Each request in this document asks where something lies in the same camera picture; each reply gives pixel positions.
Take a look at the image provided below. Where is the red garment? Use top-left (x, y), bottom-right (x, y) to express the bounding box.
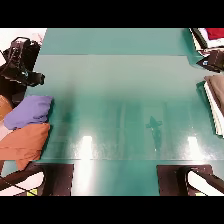
top-left (204, 28), bottom-right (224, 41)

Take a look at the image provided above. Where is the brown garment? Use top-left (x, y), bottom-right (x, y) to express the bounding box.
top-left (0, 94), bottom-right (14, 122)

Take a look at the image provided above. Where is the orange garment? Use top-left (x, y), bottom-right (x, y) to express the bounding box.
top-left (0, 122), bottom-right (52, 172)

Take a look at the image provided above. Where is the purple shirt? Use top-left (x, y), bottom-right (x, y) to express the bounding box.
top-left (3, 95), bottom-right (55, 131)

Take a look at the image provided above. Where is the grey-brown garment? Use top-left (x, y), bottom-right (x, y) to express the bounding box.
top-left (203, 74), bottom-right (224, 117)

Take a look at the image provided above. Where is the white garment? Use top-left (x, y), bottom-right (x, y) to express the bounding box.
top-left (195, 28), bottom-right (224, 51)
top-left (202, 81), bottom-right (224, 137)

